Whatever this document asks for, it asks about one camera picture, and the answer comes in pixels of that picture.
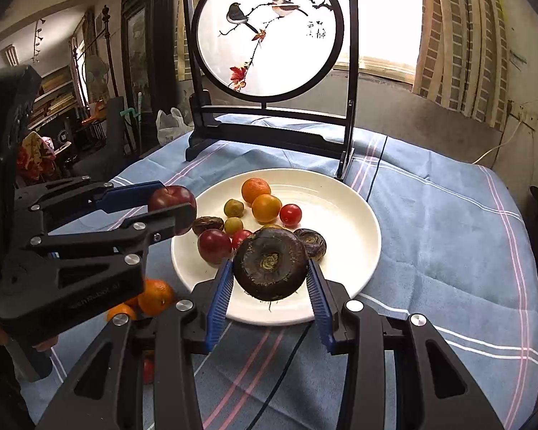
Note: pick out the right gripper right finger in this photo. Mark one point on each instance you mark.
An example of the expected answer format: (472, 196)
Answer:
(433, 388)

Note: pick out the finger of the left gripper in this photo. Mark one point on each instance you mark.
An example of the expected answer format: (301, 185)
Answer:
(77, 257)
(50, 205)

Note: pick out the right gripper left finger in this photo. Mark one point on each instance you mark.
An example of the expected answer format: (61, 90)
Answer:
(104, 389)

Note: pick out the red tomato pile bottom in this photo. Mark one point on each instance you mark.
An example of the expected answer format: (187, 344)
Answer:
(148, 367)

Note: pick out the large orange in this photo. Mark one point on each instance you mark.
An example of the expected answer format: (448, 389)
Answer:
(156, 297)
(122, 308)

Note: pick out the dark red plum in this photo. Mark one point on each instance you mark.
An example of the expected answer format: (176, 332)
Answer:
(172, 196)

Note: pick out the small yellow fruit pile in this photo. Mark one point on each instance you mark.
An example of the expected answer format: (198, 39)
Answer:
(233, 225)

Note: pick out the red cherry tomato pile top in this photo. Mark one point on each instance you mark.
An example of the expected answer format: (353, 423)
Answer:
(239, 237)

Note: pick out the large dark brown fruit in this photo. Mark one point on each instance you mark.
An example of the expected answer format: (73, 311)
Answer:
(270, 264)

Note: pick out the dark date on plate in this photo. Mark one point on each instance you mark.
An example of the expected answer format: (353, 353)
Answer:
(204, 223)

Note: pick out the white plastic bag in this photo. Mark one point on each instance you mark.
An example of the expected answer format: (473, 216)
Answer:
(171, 126)

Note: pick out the white oval plate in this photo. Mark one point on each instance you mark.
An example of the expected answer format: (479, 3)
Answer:
(346, 221)

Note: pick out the small green-yellow fruit plate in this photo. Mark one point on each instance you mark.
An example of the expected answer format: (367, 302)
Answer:
(234, 208)

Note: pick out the dark wrinkled fruit on plate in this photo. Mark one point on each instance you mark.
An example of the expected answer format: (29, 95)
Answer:
(314, 243)

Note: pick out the mandarin orange on plate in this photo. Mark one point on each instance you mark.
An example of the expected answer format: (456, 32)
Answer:
(254, 187)

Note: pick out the yellow orange fruit on plate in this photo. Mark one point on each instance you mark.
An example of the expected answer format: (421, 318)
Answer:
(266, 208)

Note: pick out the red cherry tomato on plate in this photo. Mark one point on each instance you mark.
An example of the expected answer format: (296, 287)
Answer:
(291, 215)

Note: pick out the dark framed painting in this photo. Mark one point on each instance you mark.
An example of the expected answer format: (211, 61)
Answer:
(135, 16)

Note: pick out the black framed bird screen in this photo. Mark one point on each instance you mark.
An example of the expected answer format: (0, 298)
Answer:
(248, 57)

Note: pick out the checked curtain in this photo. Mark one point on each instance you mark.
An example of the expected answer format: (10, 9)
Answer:
(462, 62)

